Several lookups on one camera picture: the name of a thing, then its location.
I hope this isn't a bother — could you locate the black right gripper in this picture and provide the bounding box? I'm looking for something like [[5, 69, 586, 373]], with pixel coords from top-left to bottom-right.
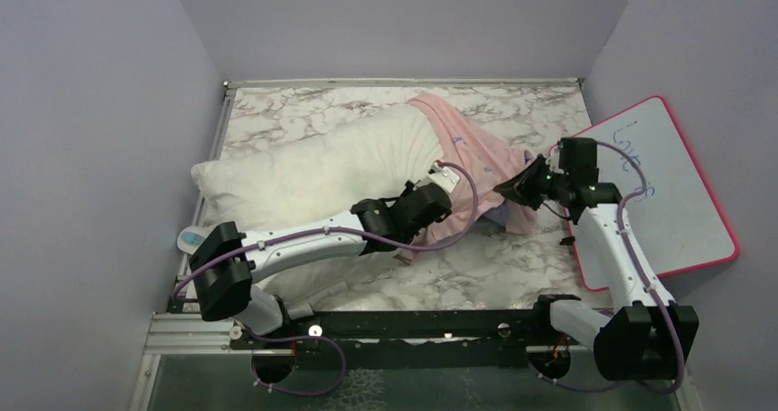
[[496, 153, 571, 211]]

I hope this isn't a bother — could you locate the Elsa print pink-lined pillowcase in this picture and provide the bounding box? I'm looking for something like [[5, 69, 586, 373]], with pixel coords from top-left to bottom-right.
[[407, 94, 538, 247]]

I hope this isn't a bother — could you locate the white pillow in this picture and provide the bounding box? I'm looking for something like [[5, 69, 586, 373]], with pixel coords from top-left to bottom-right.
[[190, 104, 445, 312]]

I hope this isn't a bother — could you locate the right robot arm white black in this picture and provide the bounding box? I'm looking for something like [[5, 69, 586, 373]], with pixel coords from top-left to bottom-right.
[[493, 137, 699, 394]]

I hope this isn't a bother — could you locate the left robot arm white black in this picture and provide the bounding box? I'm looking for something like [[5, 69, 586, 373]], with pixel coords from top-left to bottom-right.
[[189, 182, 452, 348]]

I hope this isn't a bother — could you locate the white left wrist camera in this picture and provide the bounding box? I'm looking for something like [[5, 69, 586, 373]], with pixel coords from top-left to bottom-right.
[[427, 161, 461, 194]]

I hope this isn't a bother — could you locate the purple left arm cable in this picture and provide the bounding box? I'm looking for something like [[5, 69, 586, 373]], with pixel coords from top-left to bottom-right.
[[171, 161, 482, 397]]

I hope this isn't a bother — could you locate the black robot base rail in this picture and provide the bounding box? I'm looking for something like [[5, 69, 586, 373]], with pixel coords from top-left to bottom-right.
[[229, 309, 580, 377]]

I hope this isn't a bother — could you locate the aluminium table frame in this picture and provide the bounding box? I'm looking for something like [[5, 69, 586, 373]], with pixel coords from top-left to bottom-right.
[[145, 82, 678, 410]]

